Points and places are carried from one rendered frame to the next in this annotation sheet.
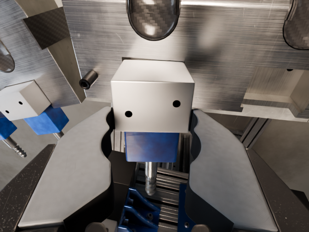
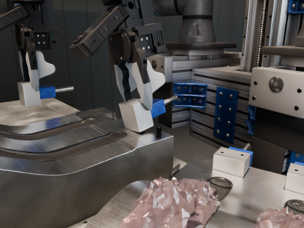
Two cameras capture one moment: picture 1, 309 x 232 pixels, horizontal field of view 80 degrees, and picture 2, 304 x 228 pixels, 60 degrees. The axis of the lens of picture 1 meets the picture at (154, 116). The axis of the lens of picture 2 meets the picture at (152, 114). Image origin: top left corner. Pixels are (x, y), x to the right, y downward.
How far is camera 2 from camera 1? 0.47 m
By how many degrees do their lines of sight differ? 59
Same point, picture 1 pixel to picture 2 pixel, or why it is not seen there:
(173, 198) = (238, 131)
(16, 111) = (233, 152)
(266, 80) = not seen: hidden behind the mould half
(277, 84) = not seen: hidden behind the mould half
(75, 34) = (145, 143)
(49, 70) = (193, 165)
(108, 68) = (149, 135)
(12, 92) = (220, 156)
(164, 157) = not seen: hidden behind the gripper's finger
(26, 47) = (192, 175)
